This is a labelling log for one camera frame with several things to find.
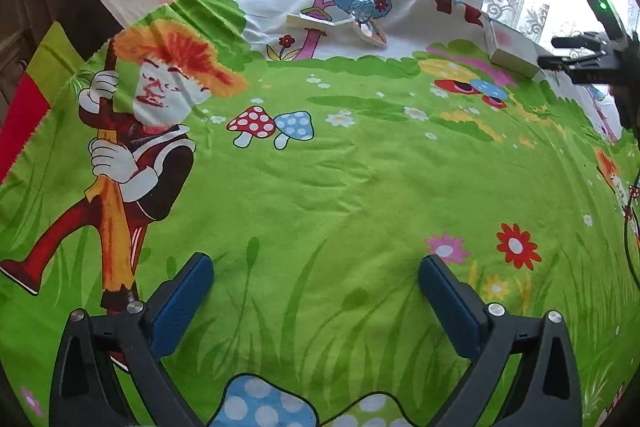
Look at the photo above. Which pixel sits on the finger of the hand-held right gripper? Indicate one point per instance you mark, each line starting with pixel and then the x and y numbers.
pixel 575 42
pixel 590 69

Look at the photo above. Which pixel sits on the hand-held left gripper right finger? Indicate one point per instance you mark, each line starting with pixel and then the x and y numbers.
pixel 450 307

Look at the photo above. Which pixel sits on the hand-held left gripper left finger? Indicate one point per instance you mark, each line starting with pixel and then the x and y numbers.
pixel 180 302

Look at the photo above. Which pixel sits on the white box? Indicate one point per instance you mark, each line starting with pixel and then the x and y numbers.
pixel 510 57

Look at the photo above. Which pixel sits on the green cartoon printed tablecloth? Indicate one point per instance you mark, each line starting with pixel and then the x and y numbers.
pixel 325 182

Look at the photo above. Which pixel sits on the clear plastic insert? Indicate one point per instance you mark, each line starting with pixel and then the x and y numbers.
pixel 367 14

